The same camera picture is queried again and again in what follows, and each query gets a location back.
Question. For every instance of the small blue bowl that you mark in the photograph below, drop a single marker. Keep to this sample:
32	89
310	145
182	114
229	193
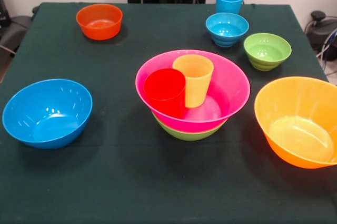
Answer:
226	29

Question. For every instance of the small green bowl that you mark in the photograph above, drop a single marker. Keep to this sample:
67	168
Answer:
267	50

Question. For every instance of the small red-orange bowl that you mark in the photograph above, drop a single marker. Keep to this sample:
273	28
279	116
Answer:
105	13

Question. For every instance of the large blue bowl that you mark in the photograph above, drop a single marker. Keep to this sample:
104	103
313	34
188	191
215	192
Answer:
47	113

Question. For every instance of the blue cup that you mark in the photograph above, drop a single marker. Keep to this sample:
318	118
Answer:
229	1

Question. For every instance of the large orange bowl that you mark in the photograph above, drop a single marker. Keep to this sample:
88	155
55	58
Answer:
297	102

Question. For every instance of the red cup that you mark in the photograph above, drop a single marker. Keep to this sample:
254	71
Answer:
164	89

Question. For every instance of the large green bowl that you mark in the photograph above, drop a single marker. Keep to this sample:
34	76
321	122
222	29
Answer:
189	135

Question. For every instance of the large pink bowl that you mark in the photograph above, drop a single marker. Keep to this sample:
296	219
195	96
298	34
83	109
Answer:
231	81

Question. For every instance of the yellow cup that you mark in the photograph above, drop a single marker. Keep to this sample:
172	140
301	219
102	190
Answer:
196	84

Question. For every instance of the dark green tablecloth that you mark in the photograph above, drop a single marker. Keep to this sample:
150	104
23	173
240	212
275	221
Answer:
118	181

